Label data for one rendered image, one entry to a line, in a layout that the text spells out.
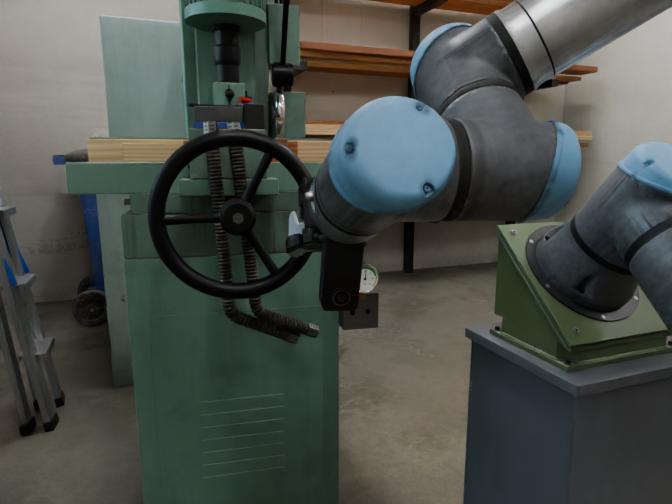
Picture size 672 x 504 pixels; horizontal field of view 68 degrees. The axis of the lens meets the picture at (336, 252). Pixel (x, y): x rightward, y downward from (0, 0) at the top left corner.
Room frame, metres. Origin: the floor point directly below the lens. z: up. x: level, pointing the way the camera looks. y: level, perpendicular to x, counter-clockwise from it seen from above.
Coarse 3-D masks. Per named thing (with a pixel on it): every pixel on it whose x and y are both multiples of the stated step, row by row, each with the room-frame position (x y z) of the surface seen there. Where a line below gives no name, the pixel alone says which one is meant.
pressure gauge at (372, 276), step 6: (366, 264) 1.01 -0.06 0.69; (366, 270) 1.01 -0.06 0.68; (372, 270) 1.01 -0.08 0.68; (366, 276) 1.01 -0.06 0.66; (372, 276) 1.01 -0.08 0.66; (378, 276) 1.01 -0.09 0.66; (366, 282) 1.01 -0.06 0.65; (372, 282) 1.01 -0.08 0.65; (378, 282) 1.01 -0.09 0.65; (360, 288) 1.01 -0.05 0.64; (366, 288) 1.01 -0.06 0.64; (372, 288) 1.01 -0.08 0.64; (360, 294) 1.03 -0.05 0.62
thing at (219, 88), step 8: (216, 88) 1.12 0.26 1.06; (224, 88) 1.12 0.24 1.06; (232, 88) 1.13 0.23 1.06; (240, 88) 1.13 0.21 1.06; (216, 96) 1.12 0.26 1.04; (224, 96) 1.12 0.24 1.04; (240, 96) 1.13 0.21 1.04; (216, 104) 1.12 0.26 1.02; (224, 104) 1.12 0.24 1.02; (232, 104) 1.13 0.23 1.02; (240, 104) 1.13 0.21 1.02
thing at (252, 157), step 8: (192, 128) 0.91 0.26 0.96; (192, 136) 0.90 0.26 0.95; (224, 152) 0.92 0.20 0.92; (248, 152) 0.93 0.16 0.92; (256, 152) 0.93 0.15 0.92; (192, 160) 0.90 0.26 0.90; (200, 160) 0.91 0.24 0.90; (224, 160) 0.92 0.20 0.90; (248, 160) 0.93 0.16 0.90; (256, 160) 0.93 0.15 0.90; (192, 168) 0.90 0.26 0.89; (200, 168) 0.91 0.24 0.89; (208, 168) 0.91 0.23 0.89; (224, 168) 0.92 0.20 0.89; (232, 168) 0.92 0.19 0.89; (248, 168) 0.93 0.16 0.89; (256, 168) 0.93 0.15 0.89; (192, 176) 0.90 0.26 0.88; (200, 176) 0.91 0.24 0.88; (208, 176) 0.91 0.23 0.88; (224, 176) 0.92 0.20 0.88; (232, 176) 0.92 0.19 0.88; (248, 176) 0.93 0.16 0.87; (264, 176) 0.93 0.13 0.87
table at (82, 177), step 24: (72, 168) 0.95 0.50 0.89; (96, 168) 0.96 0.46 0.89; (120, 168) 0.96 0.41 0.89; (144, 168) 0.97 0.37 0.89; (312, 168) 1.05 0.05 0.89; (72, 192) 0.95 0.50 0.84; (96, 192) 0.95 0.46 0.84; (120, 192) 0.96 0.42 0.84; (144, 192) 0.97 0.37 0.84; (192, 192) 0.90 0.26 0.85; (264, 192) 0.93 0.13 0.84
